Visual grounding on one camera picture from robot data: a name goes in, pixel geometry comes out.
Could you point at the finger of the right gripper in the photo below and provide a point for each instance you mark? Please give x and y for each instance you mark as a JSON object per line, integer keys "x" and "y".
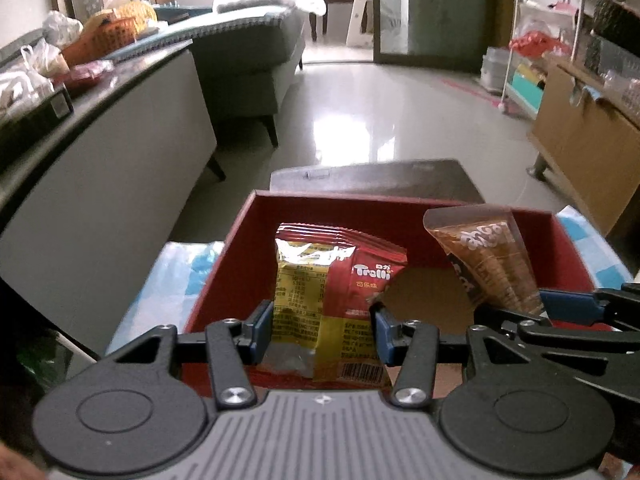
{"x": 504, "y": 321}
{"x": 601, "y": 303}

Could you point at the red cardboard box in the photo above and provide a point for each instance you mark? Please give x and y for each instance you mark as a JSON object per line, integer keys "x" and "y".
{"x": 428, "y": 290}

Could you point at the grey white side cabinet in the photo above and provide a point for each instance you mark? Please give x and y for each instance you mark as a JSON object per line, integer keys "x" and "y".
{"x": 87, "y": 209}

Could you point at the red yellow Trolli bag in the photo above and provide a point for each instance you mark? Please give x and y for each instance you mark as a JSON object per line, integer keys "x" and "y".
{"x": 327, "y": 279}

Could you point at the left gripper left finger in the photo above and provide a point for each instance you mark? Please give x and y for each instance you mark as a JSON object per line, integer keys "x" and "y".
{"x": 214, "y": 362}

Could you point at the wooden sideboard cabinet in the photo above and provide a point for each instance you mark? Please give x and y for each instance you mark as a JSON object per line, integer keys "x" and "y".
{"x": 590, "y": 140}

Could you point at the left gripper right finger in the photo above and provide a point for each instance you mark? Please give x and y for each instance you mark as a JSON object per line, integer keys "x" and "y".
{"x": 416, "y": 348}

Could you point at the brown orange snack packet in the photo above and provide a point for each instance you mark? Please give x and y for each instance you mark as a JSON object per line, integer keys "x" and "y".
{"x": 486, "y": 249}

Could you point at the orange plastic basket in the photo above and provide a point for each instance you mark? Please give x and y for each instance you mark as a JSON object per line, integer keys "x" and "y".
{"x": 108, "y": 31}

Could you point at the black box on cabinet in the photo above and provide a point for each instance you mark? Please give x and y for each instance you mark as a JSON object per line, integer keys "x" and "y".
{"x": 19, "y": 134}

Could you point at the white rolling cart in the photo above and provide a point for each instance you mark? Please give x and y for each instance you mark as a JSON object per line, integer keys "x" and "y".
{"x": 539, "y": 27}

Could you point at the green grey sofa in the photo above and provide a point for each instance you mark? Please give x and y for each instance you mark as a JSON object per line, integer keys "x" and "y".
{"x": 246, "y": 59}

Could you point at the dark wooden stool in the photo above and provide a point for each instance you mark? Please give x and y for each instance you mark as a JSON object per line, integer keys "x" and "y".
{"x": 437, "y": 179}

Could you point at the blue white checkered tablecloth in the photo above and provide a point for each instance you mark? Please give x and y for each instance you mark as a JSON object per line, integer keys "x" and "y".
{"x": 181, "y": 270}

